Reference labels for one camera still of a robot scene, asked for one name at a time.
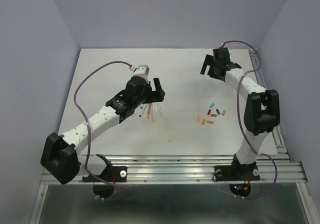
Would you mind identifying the aluminium rail frame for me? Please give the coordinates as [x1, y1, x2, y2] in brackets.
[29, 154, 316, 224]

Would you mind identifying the red capped marker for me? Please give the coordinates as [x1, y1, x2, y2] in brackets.
[139, 105, 147, 118]

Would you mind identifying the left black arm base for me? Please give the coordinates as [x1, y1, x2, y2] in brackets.
[79, 154, 128, 183]

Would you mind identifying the orange highlighter pen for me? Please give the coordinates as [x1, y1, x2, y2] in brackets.
[147, 104, 152, 119]

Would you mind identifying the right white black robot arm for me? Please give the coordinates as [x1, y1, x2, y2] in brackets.
[200, 48, 280, 179]

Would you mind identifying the right side aluminium rail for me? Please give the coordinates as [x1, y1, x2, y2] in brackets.
[247, 48, 291, 162]

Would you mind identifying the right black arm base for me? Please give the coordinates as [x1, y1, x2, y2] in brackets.
[212, 159, 261, 182]

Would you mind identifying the yellow capped marker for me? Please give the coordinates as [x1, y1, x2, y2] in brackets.
[157, 103, 163, 117]

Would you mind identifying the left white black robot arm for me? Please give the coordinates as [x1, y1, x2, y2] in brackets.
[40, 76, 165, 184]

